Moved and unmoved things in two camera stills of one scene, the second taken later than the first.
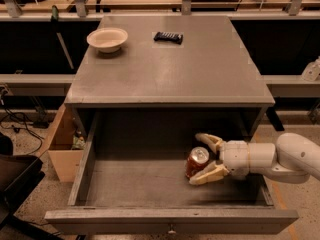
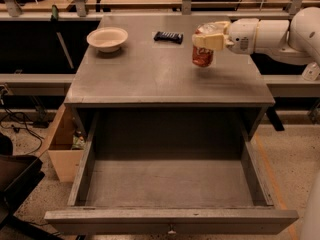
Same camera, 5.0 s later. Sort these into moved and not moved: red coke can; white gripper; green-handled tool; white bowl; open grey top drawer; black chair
Moved: red coke can; white gripper
Not moved: black chair; open grey top drawer; green-handled tool; white bowl
